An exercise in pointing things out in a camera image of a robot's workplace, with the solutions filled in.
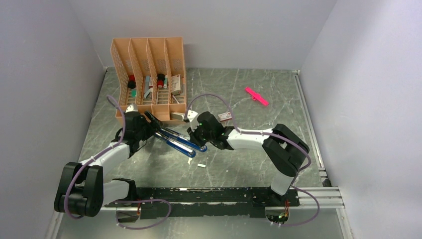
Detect blue stapler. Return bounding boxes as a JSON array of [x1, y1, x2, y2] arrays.
[[159, 127, 208, 157], [155, 132, 196, 158]]

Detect red white staple box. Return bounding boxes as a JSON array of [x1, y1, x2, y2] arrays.
[[218, 112, 233, 122]]

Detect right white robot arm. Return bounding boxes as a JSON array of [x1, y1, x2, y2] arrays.
[[186, 110, 310, 206]]

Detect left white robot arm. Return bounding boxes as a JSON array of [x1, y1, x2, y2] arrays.
[[54, 111, 161, 219]]

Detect white grey stapler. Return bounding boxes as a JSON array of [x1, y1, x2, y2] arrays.
[[170, 112, 185, 121]]

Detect grey stapler in organizer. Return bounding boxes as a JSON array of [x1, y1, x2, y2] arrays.
[[143, 75, 153, 99]]

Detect red black bottle left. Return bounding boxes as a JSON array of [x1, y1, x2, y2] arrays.
[[127, 75, 136, 89]]

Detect red black bottle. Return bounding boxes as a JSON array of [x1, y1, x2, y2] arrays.
[[127, 75, 136, 89], [157, 74, 165, 88]]

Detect red black bottle right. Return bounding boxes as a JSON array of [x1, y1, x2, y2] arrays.
[[157, 74, 165, 88]]

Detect white box in organizer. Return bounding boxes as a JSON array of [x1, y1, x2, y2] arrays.
[[171, 74, 183, 95]]

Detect orange plastic desk organizer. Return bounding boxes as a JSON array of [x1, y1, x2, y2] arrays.
[[110, 37, 188, 125]]

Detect pink plastic clip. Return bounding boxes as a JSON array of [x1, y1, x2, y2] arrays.
[[244, 87, 269, 106]]

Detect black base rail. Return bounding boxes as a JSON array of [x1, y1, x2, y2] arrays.
[[107, 187, 300, 219]]

